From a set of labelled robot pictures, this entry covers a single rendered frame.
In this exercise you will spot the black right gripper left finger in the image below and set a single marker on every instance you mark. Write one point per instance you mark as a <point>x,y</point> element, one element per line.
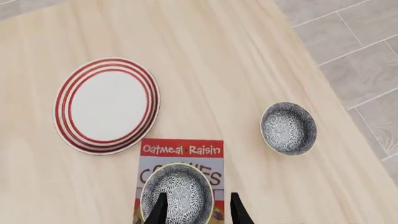
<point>159,211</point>

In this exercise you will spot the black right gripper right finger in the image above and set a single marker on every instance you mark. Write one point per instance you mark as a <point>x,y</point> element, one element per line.
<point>239,211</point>

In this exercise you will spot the black patterned bowl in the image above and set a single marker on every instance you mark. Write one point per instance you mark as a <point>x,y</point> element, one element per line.
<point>288,128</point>
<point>180,189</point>

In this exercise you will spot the oatmeal raisin cookies box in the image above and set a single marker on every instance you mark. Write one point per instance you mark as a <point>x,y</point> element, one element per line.
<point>182,149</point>

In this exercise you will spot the white plate with red rings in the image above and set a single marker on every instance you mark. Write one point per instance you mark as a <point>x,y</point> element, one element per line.
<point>107,105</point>

